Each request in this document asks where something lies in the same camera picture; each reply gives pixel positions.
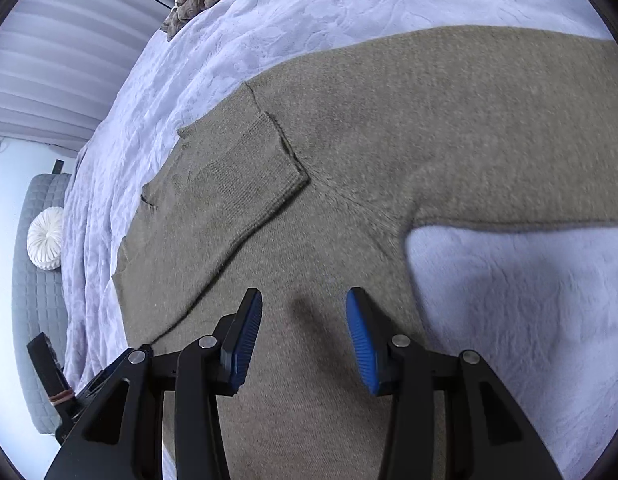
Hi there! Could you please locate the lavender plush bed blanket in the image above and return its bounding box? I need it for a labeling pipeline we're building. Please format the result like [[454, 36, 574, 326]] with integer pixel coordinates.
[[63, 0, 618, 479]]

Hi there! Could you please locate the olive green knit sweater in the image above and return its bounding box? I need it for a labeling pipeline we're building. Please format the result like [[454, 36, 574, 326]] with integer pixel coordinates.
[[113, 26, 618, 479]]

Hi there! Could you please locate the white round ruffled pillow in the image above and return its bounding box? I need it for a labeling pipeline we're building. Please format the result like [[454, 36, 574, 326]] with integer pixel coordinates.
[[26, 207, 64, 271]]

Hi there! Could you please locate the grey pleated curtain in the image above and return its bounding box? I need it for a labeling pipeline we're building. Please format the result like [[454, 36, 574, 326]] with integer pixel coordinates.
[[0, 0, 173, 152]]

